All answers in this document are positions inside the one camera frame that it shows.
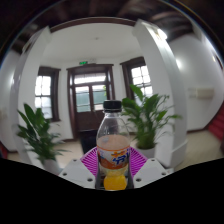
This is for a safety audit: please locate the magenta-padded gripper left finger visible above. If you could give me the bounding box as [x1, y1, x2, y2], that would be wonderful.
[59, 146, 100, 190]

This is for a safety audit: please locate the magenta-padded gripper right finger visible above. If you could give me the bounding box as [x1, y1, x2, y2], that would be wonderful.
[128, 146, 169, 190]

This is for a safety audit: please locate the clear bottle with orange drink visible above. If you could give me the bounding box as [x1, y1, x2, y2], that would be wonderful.
[95, 99, 132, 192]

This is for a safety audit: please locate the leafy plant in white pot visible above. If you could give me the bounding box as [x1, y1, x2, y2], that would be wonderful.
[120, 84, 183, 159]
[15, 103, 69, 176]

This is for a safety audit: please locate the dark wooden double door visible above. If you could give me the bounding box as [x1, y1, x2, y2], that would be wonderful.
[66, 63, 116, 139]

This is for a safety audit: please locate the red carpeted staircase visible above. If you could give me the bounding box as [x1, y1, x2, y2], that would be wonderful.
[207, 103, 224, 141]
[0, 141, 8, 159]

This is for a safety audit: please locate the dark wood framed window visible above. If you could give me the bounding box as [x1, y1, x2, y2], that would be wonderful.
[34, 65, 62, 123]
[120, 56, 154, 101]

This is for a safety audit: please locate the white wall unit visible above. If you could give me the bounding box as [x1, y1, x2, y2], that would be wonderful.
[188, 87, 215, 100]

